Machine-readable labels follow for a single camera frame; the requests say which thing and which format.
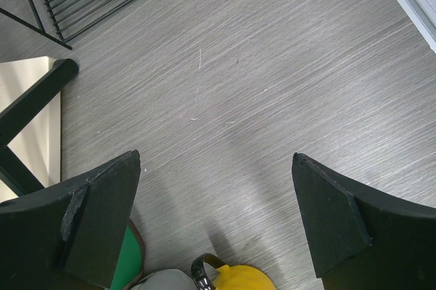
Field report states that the green paper towel roll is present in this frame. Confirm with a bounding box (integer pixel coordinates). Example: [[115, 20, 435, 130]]
[[110, 219, 145, 289]]

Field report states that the yellow enamel mug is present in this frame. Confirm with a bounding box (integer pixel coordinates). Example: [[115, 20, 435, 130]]
[[191, 253, 276, 290]]

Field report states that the cream checkered three-tier shelf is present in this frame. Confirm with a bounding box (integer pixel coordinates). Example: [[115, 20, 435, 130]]
[[1, 57, 79, 202]]

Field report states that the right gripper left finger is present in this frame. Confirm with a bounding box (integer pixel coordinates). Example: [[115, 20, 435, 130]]
[[1, 150, 141, 289]]

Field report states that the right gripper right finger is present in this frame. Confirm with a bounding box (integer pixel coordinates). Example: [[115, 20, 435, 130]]
[[292, 153, 435, 289]]

